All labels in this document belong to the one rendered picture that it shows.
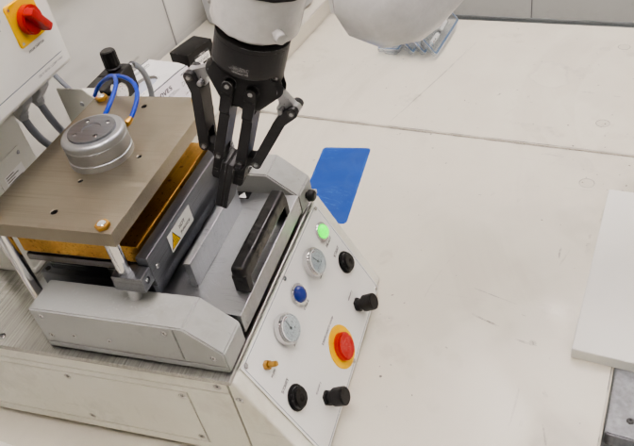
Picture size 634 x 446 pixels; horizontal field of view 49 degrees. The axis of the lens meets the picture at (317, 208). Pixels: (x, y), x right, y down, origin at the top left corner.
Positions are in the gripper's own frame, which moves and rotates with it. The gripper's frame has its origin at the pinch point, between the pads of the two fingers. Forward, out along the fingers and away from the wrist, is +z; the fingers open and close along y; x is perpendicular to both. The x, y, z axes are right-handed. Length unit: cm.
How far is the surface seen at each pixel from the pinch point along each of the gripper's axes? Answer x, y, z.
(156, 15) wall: 88, -50, 40
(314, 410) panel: -10.5, 19.0, 23.4
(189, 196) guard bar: 0.3, -4.7, 5.5
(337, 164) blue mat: 48, 8, 32
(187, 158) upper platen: 7.0, -7.9, 6.0
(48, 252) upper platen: -9.7, -18.0, 12.8
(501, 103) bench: 71, 36, 21
